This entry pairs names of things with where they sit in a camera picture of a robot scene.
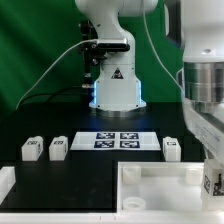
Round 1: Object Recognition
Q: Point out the white camera cable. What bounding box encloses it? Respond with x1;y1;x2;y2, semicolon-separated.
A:
15;39;98;110

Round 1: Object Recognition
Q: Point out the white marker base plate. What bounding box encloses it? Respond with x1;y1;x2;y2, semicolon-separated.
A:
71;132;160;151

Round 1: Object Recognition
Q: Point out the white front fence bar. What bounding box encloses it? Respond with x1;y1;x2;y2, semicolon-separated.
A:
0;212;224;224

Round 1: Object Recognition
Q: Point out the white left obstacle block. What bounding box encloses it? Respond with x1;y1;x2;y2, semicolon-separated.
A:
0;166;16;205

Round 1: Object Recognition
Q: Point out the black camera on stand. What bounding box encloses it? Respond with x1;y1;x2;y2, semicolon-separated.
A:
78;20;130;88

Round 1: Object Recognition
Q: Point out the black cable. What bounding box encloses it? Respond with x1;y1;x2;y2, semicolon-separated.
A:
19;85;88;107

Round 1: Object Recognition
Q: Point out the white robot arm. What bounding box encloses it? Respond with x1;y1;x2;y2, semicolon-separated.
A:
75;0;224;164

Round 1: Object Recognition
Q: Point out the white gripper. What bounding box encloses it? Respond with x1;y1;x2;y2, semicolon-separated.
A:
182;99;224;160

